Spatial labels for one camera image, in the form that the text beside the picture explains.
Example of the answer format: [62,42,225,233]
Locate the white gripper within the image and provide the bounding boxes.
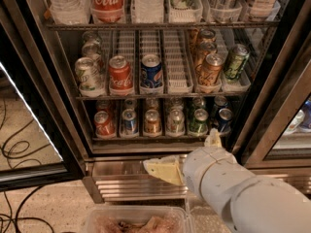
[143,128,236,195]

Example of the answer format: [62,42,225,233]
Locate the blue pepsi can bottom front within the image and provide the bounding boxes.
[214,108,233,133]

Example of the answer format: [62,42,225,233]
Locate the blue pepsi can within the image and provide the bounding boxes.
[211,96,228,117]
[214,108,233,133]

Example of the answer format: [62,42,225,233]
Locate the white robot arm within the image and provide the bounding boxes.
[143,129,311,233]

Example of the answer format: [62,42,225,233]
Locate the green sprite can bottom front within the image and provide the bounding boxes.
[189,109,208,135]

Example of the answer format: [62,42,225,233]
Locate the white green can bottom front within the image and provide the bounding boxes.
[166,109,185,136]

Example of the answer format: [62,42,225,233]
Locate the orange can bottom front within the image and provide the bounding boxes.
[144,109,161,135]

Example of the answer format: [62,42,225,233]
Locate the orange can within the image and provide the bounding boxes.
[198,53,225,86]
[144,109,161,135]

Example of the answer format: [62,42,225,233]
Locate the blue pepsi can bottom behind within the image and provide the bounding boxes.
[211,96,228,117]

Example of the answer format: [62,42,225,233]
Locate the blue white can bottom front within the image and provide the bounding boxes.
[122,109,138,135]

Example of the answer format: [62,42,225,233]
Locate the empty white can tray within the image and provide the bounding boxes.
[162,30,193,94]

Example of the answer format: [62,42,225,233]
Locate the orange can middle front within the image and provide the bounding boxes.
[198,53,225,86]

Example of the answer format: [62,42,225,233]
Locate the red coke can bottom front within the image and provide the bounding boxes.
[94,111,115,138]

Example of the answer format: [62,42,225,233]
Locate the blue pepsi can middle shelf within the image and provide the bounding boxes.
[141,54,162,88]

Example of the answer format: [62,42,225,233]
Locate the red coca-cola can middle shelf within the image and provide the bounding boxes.
[108,55,133,90]

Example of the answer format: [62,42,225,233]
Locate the green can middle right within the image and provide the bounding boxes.
[224,44,250,81]

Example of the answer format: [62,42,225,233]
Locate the white green can middle shelf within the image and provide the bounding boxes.
[75,57,102,91]

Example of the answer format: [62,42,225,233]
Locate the glass fridge door left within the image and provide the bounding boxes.
[0,0,86,191]

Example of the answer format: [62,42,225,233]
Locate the red coca-cola bottle top shelf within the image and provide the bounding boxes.
[91,0,124,22]

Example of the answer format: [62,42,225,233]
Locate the clear plastic bin right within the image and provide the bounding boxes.
[185,192,231,233]

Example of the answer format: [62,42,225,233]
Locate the clear plastic bin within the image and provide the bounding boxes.
[185,192,231,233]
[82,205,192,233]

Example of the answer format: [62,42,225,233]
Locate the clear plastic bin left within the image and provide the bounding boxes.
[82,205,192,233]

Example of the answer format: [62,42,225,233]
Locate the clear water bottle top centre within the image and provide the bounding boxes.
[132,0,164,23]

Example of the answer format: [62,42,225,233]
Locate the clear water bottle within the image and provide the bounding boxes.
[50,0,90,25]
[132,0,164,23]

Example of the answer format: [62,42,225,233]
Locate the clear water bottle top left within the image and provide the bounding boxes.
[50,0,90,25]

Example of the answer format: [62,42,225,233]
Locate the black floor cable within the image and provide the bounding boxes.
[0,184,56,233]

